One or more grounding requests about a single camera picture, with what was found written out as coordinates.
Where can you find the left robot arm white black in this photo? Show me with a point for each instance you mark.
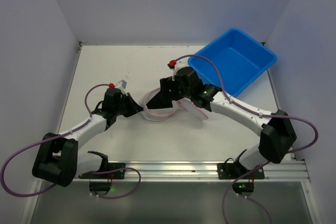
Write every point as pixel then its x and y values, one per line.
pixel 58 160

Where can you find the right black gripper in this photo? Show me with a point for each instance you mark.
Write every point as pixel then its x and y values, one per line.
pixel 167 91

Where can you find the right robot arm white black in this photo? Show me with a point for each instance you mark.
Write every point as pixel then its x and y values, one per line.
pixel 275 131

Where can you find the white mesh laundry bag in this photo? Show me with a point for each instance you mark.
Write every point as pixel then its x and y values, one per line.
pixel 159 115

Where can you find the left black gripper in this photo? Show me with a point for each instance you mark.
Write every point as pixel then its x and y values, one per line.
pixel 125 104

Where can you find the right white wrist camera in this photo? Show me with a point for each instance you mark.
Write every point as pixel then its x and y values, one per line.
pixel 179 65

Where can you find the black bra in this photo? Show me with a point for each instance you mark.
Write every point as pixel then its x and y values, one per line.
pixel 160 101

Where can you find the aluminium mounting rail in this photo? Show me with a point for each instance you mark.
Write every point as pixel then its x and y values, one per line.
pixel 206 171

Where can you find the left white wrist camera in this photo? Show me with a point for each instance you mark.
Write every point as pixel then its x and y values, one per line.
pixel 121 85

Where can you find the blue plastic tub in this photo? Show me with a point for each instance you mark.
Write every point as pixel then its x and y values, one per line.
pixel 236 58

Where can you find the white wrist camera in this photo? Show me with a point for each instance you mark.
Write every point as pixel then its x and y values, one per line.
pixel 179 65
pixel 121 85

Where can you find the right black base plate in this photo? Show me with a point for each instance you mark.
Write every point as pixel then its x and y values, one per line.
pixel 227 170

